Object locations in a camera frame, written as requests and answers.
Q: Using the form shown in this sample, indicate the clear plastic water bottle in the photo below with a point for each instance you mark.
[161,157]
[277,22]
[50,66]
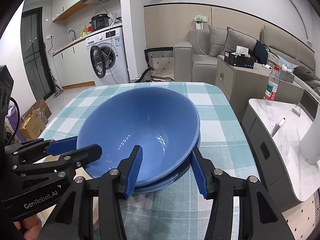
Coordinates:
[272,86]

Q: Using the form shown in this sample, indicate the grey sofa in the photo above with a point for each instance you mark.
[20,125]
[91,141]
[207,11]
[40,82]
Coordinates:
[196,57]

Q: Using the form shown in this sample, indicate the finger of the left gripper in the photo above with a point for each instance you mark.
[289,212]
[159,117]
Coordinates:
[58,147]
[79,158]

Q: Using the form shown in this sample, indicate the cardboard box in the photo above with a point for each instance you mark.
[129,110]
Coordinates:
[32,126]

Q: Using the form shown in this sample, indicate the white washing machine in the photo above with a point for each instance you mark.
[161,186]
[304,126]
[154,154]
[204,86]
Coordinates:
[107,57]

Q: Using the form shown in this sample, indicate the black storage box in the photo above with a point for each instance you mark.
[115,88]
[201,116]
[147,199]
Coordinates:
[239,60]

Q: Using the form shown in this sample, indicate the person left hand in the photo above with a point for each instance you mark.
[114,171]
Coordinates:
[32,227]

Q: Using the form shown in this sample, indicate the white kitchen cabinets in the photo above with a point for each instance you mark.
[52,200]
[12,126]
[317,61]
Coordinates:
[72,62]

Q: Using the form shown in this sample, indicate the black rice cooker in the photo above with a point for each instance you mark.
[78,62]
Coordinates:
[99,21]

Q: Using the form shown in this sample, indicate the white wall socket charger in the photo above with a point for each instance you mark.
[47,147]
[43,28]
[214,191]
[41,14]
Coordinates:
[199,21]

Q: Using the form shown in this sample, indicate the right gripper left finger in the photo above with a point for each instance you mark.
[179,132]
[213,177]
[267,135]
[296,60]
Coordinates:
[72,217]

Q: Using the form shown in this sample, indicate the grey cushion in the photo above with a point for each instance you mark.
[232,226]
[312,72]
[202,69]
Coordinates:
[217,40]
[236,38]

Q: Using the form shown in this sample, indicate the white marble side table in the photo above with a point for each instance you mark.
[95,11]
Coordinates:
[275,132]

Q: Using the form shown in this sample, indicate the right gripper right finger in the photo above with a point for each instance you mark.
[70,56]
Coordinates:
[259,217]

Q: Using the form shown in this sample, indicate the blue bowl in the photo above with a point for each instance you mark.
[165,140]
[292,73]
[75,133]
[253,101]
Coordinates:
[162,121]
[175,177]

